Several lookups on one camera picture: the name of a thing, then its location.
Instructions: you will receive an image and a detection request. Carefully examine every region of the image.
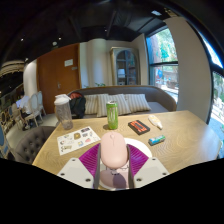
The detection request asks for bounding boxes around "white sticker sheet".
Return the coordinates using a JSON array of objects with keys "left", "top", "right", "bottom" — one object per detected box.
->
[{"left": 56, "top": 126, "right": 102, "bottom": 156}]

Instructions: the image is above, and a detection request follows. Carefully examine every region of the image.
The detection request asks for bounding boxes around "black box with red print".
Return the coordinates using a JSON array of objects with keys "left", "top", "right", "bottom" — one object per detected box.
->
[{"left": 127, "top": 119, "right": 151, "bottom": 136}]

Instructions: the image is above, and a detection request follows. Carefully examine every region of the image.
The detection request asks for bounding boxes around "black backpack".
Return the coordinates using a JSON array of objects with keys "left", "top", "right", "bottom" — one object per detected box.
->
[{"left": 68, "top": 92, "right": 87, "bottom": 120}]

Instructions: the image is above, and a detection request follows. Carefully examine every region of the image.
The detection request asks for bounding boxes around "grey tufted armchair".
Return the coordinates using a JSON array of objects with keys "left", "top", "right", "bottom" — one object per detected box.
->
[{"left": 13, "top": 125, "right": 56, "bottom": 165}]

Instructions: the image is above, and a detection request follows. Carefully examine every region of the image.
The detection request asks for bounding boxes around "grey curved sofa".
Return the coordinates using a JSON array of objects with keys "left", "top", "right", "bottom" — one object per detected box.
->
[{"left": 66, "top": 85, "right": 178, "bottom": 120}]

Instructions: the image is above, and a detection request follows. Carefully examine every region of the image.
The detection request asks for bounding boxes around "small teal packet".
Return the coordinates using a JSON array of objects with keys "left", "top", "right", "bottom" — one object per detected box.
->
[{"left": 147, "top": 134, "right": 166, "bottom": 147}]

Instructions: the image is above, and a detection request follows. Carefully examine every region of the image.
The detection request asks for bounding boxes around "dark-framed window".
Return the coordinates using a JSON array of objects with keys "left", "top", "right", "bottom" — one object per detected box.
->
[{"left": 145, "top": 28, "right": 180, "bottom": 103}]

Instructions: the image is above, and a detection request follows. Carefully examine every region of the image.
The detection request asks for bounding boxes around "glass-door cabinet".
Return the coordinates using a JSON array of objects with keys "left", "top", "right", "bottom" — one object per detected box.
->
[{"left": 110, "top": 46, "right": 141, "bottom": 86}]

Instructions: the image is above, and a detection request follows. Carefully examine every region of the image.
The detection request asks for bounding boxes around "person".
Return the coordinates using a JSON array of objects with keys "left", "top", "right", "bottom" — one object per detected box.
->
[{"left": 14, "top": 94, "right": 32, "bottom": 116}]

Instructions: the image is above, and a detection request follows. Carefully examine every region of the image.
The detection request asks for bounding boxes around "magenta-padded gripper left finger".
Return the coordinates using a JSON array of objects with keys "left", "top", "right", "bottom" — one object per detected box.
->
[{"left": 57, "top": 143, "right": 102, "bottom": 190}]

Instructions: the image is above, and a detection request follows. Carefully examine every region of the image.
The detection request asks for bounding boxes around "clear shaker bottle, white lid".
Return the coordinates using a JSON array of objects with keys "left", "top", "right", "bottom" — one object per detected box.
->
[{"left": 53, "top": 94, "right": 74, "bottom": 131}]

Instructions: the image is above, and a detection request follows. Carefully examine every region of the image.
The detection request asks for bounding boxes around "brown wooden door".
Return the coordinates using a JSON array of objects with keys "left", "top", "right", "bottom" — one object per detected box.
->
[{"left": 36, "top": 43, "right": 82, "bottom": 115}]

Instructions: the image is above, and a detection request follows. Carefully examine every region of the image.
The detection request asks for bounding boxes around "striped cushion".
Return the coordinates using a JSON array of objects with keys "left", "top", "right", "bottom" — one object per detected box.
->
[
  {"left": 83, "top": 94, "right": 100, "bottom": 116},
  {"left": 96, "top": 93, "right": 113, "bottom": 118},
  {"left": 109, "top": 93, "right": 132, "bottom": 116},
  {"left": 124, "top": 93, "right": 152, "bottom": 114}
]

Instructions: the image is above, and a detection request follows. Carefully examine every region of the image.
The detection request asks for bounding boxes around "pink computer mouse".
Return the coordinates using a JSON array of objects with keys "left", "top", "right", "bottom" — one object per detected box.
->
[{"left": 100, "top": 131, "right": 129, "bottom": 169}]

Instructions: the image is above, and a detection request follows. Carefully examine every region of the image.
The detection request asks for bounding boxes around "blue round-back chair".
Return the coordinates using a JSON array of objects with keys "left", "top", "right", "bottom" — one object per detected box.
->
[{"left": 0, "top": 124, "right": 10, "bottom": 158}]

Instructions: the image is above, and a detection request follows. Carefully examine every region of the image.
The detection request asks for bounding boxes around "green drink can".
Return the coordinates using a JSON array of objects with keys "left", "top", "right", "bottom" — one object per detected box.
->
[{"left": 105, "top": 100, "right": 119, "bottom": 131}]

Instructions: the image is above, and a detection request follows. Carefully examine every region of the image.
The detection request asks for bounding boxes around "group of white chairs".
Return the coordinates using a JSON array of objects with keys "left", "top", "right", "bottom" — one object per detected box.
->
[{"left": 11, "top": 90, "right": 47, "bottom": 128}]

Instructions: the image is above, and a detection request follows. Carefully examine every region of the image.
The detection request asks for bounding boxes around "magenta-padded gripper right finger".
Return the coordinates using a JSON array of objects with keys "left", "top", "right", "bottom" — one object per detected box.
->
[{"left": 127, "top": 143, "right": 170, "bottom": 190}]

